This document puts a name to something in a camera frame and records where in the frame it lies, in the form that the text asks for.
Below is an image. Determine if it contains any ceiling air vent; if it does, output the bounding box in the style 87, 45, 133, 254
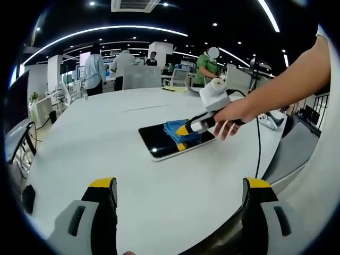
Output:
110, 0, 162, 13

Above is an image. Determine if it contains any person's white shirt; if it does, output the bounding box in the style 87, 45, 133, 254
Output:
276, 23, 340, 240

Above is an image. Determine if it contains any white mesh office chair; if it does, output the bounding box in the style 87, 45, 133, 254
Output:
161, 69, 188, 87

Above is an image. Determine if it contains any black monitor screen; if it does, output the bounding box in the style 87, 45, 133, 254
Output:
4, 69, 31, 163

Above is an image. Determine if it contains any black tripod stand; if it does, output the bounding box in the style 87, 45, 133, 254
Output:
248, 55, 267, 91

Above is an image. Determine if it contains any grey partition panel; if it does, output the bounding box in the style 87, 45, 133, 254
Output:
225, 63, 252, 94
122, 65, 163, 90

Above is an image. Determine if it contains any person's right hand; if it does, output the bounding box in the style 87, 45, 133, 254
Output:
214, 97, 262, 141

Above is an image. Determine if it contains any black tablet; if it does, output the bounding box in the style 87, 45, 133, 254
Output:
138, 118, 217, 163

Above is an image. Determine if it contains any blue cleaning cloth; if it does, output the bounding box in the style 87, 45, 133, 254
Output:
163, 120, 203, 145

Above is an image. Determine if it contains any grey bench seat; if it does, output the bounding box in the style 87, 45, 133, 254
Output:
265, 121, 320, 184

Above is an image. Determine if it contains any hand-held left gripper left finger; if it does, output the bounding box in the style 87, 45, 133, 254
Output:
47, 176, 118, 255

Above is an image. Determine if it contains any small black object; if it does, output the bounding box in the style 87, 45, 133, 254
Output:
21, 184, 36, 215

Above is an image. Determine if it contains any white and black device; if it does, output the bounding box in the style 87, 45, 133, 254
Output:
259, 110, 284, 132

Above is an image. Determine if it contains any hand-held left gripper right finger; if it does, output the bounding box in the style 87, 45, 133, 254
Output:
240, 177, 310, 255

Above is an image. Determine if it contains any curved ceiling light strip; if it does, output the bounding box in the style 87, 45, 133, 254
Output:
22, 25, 189, 66

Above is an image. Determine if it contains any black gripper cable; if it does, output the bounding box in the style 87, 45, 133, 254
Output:
225, 89, 263, 179

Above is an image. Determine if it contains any grey curved object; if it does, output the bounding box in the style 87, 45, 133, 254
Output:
187, 84, 203, 97

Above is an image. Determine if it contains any yellow paper sheet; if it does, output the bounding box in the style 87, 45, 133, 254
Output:
161, 86, 187, 94

